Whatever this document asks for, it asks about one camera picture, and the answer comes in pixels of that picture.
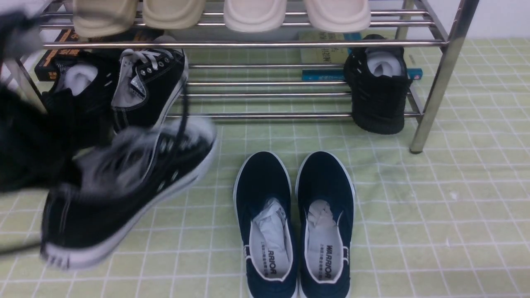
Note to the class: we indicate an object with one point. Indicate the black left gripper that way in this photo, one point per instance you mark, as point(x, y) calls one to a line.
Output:
point(35, 147)

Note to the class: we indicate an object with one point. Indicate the black knit sneaker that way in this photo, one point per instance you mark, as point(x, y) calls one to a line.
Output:
point(379, 82)
point(80, 98)

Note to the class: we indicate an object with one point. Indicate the navy slip-on shoe right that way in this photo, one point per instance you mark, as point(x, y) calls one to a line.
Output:
point(326, 197)

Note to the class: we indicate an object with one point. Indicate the cream slipper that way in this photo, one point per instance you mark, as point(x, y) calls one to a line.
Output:
point(251, 16)
point(339, 16)

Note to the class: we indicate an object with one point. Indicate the black orange book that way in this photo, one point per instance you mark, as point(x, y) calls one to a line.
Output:
point(45, 70)

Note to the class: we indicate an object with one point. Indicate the beige slipper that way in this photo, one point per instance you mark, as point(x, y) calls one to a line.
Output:
point(96, 18)
point(172, 14)

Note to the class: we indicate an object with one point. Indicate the black knit sneaker left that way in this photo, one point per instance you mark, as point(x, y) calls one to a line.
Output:
point(80, 98)

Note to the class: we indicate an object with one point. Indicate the green checked tablecloth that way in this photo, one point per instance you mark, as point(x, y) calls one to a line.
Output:
point(450, 222)

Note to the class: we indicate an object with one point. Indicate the silver metal shoe rack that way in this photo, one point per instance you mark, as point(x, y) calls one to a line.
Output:
point(449, 44)

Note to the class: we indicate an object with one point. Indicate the navy slip-on shoe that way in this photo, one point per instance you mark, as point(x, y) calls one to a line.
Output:
point(262, 203)
point(326, 197)

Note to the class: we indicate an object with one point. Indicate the pale green teal book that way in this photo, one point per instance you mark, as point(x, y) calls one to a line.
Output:
point(333, 58)

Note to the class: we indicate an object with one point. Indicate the black knit sneaker right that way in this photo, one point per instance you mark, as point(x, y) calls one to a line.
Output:
point(379, 82)

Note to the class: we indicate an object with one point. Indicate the beige slipper far left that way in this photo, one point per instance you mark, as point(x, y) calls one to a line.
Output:
point(96, 18)

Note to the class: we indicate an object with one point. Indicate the navy slip-on shoe left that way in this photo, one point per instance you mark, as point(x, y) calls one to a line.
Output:
point(262, 203)

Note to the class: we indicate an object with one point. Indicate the black canvas lace-up sneaker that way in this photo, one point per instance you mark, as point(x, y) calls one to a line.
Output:
point(149, 82)

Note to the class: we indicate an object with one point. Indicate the cream slipper far right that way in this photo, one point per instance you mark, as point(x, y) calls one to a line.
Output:
point(339, 16)

